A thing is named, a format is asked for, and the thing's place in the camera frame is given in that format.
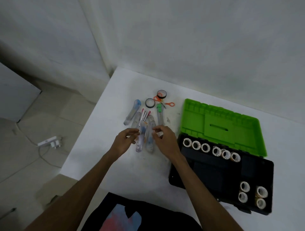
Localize person's left hand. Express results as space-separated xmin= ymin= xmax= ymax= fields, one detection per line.
xmin=110 ymin=128 xmax=140 ymax=162

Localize person's right hand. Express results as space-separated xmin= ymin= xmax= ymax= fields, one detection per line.
xmin=152 ymin=125 xmax=187 ymax=165

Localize blue knife package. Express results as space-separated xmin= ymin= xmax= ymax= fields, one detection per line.
xmin=123 ymin=99 xmax=142 ymax=126
xmin=130 ymin=112 xmax=142 ymax=130

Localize green utility knife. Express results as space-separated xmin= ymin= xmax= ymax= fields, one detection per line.
xmin=156 ymin=104 xmax=166 ymax=127

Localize pink stapler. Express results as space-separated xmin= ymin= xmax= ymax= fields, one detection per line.
xmin=140 ymin=109 xmax=152 ymax=122

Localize black toolbox with green lid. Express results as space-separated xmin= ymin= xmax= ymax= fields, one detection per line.
xmin=168 ymin=98 xmax=275 ymax=216

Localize orange handled scissors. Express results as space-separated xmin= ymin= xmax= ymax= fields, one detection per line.
xmin=153 ymin=95 xmax=175 ymax=108

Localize black toolbox tray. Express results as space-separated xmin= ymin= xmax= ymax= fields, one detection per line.
xmin=171 ymin=134 xmax=274 ymax=214

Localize person's left forearm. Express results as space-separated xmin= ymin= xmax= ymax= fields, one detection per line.
xmin=25 ymin=152 xmax=117 ymax=231

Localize person's right forearm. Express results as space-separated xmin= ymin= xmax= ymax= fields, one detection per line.
xmin=171 ymin=155 xmax=245 ymax=231

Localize person's black clothing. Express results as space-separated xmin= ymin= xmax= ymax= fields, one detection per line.
xmin=81 ymin=192 xmax=203 ymax=231

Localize white plug adapter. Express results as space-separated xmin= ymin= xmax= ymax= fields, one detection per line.
xmin=50 ymin=138 xmax=64 ymax=150

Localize white power strip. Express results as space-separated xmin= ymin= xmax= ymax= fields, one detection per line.
xmin=37 ymin=135 xmax=60 ymax=147

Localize brown cardboard piece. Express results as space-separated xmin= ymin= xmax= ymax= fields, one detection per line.
xmin=36 ymin=174 xmax=79 ymax=210

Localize grey cabinet panel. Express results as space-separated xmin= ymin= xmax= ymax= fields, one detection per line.
xmin=0 ymin=62 xmax=42 ymax=123

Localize white power cable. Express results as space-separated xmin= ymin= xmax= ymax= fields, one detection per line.
xmin=12 ymin=123 xmax=65 ymax=169

